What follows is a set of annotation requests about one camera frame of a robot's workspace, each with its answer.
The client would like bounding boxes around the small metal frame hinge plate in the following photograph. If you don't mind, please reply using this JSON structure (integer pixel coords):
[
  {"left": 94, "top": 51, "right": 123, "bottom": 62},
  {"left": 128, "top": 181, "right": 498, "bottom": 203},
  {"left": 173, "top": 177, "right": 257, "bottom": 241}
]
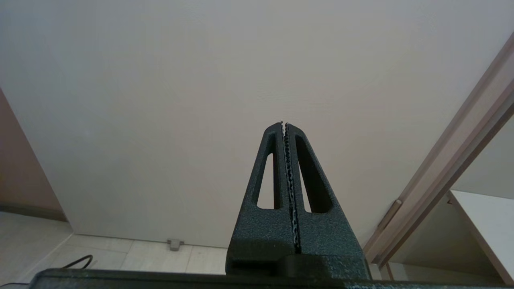
[{"left": 377, "top": 199, "right": 402, "bottom": 237}]

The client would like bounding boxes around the dark baseboard strip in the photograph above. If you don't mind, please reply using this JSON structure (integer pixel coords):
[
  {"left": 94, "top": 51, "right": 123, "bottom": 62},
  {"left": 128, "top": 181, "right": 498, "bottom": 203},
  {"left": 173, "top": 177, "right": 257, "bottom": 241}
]
[{"left": 0, "top": 205, "right": 69, "bottom": 222}]

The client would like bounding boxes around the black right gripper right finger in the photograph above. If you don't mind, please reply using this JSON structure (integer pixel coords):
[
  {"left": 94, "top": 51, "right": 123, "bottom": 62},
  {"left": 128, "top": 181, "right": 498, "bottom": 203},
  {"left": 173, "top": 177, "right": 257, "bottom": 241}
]
[{"left": 286, "top": 122, "right": 371, "bottom": 279}]

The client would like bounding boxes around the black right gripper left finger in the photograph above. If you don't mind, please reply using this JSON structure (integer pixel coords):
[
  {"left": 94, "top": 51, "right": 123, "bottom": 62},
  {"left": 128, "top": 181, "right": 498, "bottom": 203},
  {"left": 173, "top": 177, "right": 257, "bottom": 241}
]
[{"left": 226, "top": 122, "right": 297, "bottom": 275}]

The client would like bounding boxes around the white room door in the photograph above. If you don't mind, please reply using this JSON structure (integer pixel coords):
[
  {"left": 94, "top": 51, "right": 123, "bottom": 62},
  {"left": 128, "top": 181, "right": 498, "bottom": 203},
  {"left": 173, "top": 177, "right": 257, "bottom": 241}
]
[{"left": 0, "top": 0, "right": 514, "bottom": 249}]

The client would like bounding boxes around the black floor cable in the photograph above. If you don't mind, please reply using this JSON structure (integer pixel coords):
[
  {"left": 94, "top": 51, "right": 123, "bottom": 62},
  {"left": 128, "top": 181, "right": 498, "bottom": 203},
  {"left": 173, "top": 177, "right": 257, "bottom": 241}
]
[{"left": 60, "top": 255, "right": 94, "bottom": 270}]

